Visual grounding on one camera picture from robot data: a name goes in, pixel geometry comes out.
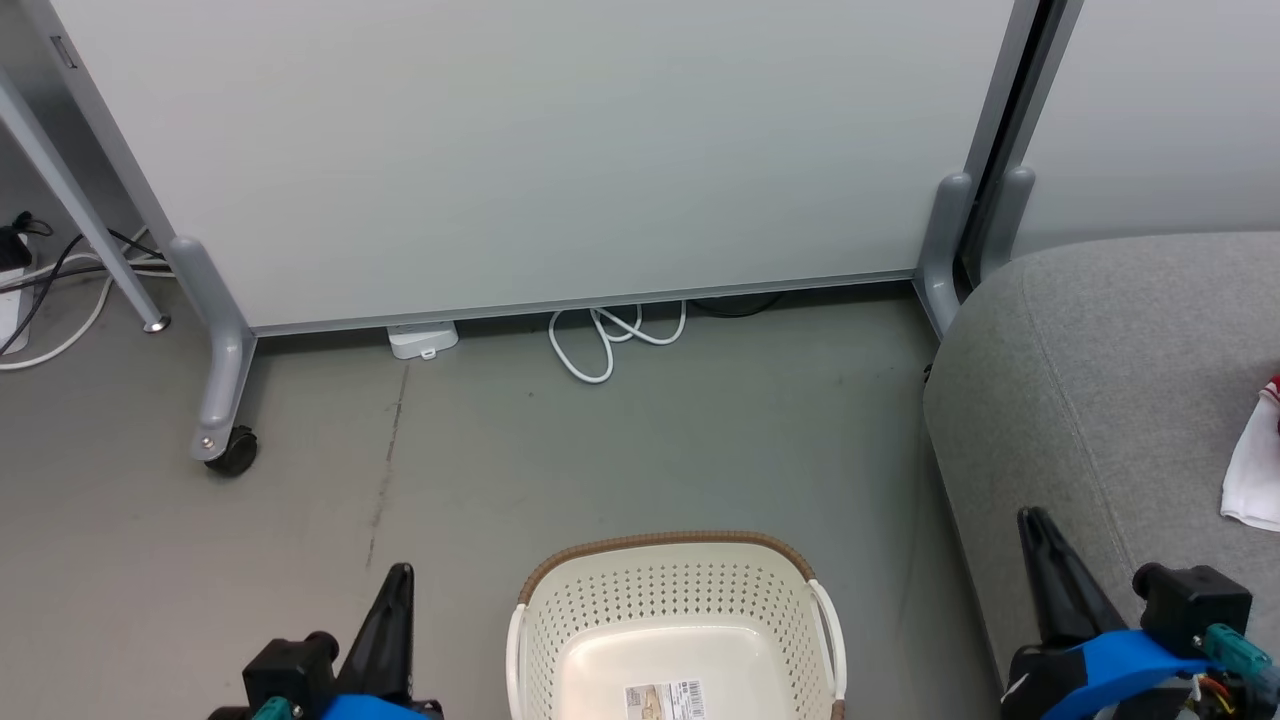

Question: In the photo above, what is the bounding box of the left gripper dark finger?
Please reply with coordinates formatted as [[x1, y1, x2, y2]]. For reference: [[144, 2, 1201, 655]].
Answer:
[[344, 562, 417, 703]]

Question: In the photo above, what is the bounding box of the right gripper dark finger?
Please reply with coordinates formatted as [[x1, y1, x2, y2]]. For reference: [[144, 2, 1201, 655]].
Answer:
[[1034, 506, 1128, 648], [1016, 507, 1048, 649]]

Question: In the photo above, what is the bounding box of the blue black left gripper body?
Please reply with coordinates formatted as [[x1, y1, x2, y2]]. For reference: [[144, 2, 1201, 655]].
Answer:
[[320, 692, 443, 720]]

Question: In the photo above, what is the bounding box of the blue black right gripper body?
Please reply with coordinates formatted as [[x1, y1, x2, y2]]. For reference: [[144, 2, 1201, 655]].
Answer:
[[1002, 628, 1213, 720]]

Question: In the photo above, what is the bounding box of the red white clothing piece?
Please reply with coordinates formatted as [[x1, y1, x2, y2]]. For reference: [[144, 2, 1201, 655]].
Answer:
[[1219, 374, 1280, 533]]

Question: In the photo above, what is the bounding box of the printed label sticker in basket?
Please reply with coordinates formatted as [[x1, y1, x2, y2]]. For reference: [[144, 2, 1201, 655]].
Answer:
[[624, 679, 707, 720]]

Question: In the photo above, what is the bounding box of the cream perforated laundry basket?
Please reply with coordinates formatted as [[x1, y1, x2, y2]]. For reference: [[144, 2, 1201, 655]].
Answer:
[[505, 530, 850, 720]]

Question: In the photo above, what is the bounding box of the grey fabric sofa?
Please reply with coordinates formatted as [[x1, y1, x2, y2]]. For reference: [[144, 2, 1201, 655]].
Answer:
[[922, 231, 1280, 693]]

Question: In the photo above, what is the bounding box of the black caster wheel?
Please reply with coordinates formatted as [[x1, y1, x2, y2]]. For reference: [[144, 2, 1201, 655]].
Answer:
[[204, 426, 259, 478]]

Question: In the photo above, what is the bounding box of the white power adapter box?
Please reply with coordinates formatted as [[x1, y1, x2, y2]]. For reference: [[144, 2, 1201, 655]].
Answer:
[[387, 319, 460, 362]]

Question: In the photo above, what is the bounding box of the grey partition leg with caster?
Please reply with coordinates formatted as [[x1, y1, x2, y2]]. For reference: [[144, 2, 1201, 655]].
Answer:
[[167, 236, 259, 464]]

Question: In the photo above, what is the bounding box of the narrow white partition board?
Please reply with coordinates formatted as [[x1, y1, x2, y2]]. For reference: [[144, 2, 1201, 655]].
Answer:
[[1000, 0, 1280, 263]]

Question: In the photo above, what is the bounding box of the large white partition board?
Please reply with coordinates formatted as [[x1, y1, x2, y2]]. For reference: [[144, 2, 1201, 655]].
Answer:
[[18, 0, 1043, 338]]

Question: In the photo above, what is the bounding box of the thin grey metal table leg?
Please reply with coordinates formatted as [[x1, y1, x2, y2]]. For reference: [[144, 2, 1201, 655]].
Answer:
[[0, 68, 170, 334]]

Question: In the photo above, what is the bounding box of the teal right cable connector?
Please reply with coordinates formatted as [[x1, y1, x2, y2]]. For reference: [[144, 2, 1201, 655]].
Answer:
[[1203, 624, 1273, 685]]

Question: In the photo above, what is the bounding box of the coiled white cable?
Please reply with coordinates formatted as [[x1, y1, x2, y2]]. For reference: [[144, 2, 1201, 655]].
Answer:
[[547, 299, 689, 386]]

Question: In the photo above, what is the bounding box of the black floor cable under board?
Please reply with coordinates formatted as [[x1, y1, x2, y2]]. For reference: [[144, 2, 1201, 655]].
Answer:
[[688, 291, 788, 320]]

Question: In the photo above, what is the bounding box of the long white floor cable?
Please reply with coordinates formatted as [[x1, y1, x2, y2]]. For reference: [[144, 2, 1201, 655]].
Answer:
[[0, 252, 173, 373]]

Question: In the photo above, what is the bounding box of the black floor cable by table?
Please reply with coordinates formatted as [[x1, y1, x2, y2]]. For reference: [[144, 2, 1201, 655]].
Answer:
[[0, 212, 167, 357]]

